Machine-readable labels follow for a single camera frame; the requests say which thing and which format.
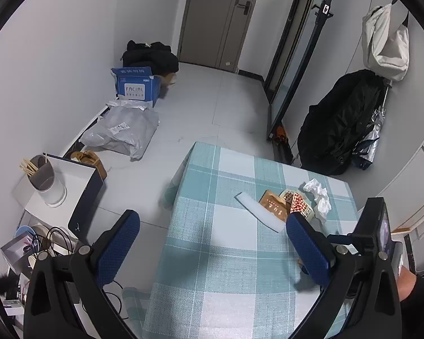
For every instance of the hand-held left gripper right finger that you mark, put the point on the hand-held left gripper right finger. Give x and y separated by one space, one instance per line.
307 250

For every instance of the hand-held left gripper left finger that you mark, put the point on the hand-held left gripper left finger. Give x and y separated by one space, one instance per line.
120 247

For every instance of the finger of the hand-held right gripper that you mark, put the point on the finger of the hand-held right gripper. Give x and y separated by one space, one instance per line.
339 239

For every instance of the red checkered sauce packet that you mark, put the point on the red checkered sauce packet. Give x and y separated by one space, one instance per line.
302 206

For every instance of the brown square packet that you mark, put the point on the brown square packet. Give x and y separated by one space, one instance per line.
274 203

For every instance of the white shoulder bag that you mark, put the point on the white shoulder bag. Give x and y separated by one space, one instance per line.
385 49

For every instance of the person's right forearm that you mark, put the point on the person's right forearm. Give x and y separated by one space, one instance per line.
422 310

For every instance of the person's right hand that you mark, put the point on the person's right hand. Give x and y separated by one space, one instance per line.
406 284

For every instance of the large crumpled white tissue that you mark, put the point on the large crumpled white tissue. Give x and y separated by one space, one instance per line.
319 194

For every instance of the beige sauce packet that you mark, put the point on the beige sauce packet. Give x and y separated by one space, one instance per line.
287 195

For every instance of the white foam strip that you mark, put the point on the white foam strip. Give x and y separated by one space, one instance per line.
258 212

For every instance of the navy box with white lid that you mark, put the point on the navy box with white lid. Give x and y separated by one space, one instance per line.
77 183

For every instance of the checked teal tablecloth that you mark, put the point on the checked teal tablecloth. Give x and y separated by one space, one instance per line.
233 272

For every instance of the silver folded umbrella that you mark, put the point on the silver folded umbrella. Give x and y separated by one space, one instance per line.
369 137

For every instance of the grey and white cup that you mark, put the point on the grey and white cup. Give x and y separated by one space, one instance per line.
51 187

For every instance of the blue bowl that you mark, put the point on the blue bowl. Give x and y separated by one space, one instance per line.
24 236

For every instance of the grey picture box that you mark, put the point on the grey picture box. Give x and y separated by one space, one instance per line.
17 254

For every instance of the black jacket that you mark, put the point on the black jacket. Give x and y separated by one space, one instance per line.
339 123

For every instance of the grey plastic mailer bag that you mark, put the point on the grey plastic mailer bag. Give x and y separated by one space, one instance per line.
123 130

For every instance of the orange black item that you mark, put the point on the orange black item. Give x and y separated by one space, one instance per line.
282 135

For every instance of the bundle of wooden chopsticks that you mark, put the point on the bundle of wooden chopsticks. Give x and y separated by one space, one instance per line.
31 166

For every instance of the white plastic bag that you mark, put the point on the white plastic bag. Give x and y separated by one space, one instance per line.
127 104

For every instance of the blue cardboard box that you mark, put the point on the blue cardboard box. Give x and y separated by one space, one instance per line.
134 86

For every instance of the brown cardboard box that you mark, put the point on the brown cardboard box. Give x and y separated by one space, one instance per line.
169 79

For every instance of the black framed glass door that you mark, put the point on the black framed glass door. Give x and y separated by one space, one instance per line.
293 60

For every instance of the black clothes pile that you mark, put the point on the black clothes pile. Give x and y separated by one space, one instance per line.
150 58

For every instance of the grey entrance door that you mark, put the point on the grey entrance door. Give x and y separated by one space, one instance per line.
212 17

